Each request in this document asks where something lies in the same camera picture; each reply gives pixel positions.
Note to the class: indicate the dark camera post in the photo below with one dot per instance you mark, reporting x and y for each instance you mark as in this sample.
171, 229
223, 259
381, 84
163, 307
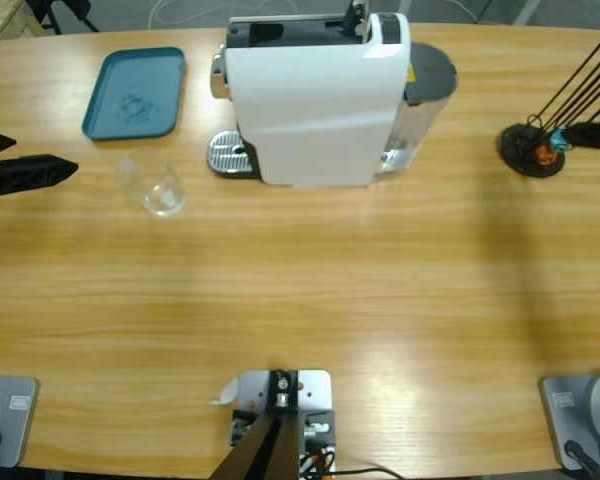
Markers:
270, 450

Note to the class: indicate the orange coffee capsule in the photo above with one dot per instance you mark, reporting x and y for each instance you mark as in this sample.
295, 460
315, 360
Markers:
545, 156

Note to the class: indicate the clear drinking glass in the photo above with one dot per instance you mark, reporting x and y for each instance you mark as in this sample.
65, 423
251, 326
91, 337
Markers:
162, 202

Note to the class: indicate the white tape strip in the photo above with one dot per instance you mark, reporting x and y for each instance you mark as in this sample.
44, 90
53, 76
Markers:
227, 392

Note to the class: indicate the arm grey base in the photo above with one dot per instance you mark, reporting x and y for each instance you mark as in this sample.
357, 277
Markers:
595, 410
7, 420

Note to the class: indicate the black capsule holder with rods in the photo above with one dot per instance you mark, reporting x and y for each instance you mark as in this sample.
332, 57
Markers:
517, 150

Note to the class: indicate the metal drip tray grate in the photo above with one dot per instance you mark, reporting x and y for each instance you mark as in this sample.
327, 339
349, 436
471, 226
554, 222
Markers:
225, 152

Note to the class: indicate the white capsule coffee machine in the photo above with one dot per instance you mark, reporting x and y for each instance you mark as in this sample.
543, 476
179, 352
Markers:
310, 115

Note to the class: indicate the blue coffee capsule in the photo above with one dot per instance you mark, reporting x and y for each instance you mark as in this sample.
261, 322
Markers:
560, 140

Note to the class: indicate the white mount block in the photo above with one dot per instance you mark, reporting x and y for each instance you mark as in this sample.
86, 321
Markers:
315, 390

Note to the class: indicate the black tripod legs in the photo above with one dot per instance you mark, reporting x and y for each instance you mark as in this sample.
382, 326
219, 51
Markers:
80, 15

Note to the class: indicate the teal plastic tray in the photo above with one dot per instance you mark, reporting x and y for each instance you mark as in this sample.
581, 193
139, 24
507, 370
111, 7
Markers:
140, 80

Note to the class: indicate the water tank with black lid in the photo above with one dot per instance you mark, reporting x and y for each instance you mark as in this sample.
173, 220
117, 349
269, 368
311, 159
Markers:
427, 70

